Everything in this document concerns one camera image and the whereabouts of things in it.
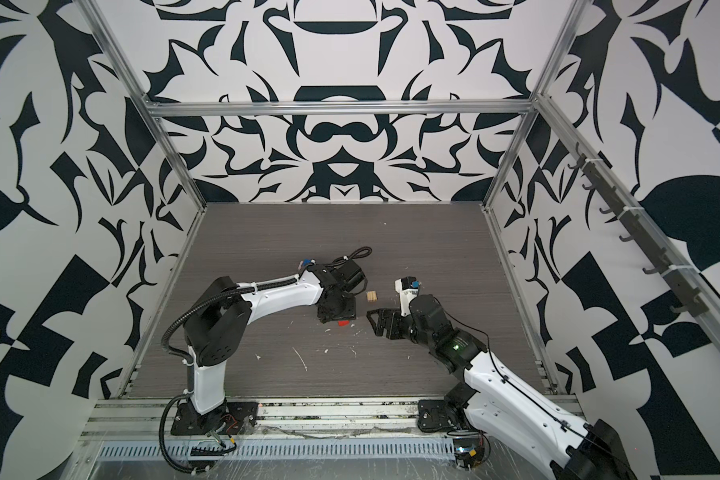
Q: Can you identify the black hook rack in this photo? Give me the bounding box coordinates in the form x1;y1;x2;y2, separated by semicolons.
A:
568;144;710;317

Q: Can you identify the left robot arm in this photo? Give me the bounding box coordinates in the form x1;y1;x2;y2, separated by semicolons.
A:
160;257;367;415

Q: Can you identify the aluminium front rail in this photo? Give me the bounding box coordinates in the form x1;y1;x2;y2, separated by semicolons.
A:
78;397;471;468

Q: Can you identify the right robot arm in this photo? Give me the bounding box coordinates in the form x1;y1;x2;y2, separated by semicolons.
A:
366;295;636;479

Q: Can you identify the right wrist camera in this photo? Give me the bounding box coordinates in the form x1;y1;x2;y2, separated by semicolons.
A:
394;276;420;317

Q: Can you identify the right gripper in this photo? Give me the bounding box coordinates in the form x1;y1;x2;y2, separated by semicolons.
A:
366;308;438;353

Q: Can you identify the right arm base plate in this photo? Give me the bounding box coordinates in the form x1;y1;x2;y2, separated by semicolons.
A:
416;399;472;433

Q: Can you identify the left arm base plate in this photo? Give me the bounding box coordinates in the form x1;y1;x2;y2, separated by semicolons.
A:
170;401;259;436

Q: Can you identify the left black corrugated cable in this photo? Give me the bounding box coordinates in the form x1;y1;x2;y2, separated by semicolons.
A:
158;392;217;476

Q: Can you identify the aluminium frame crossbar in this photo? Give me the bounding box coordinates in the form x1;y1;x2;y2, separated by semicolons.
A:
146;99;532;118

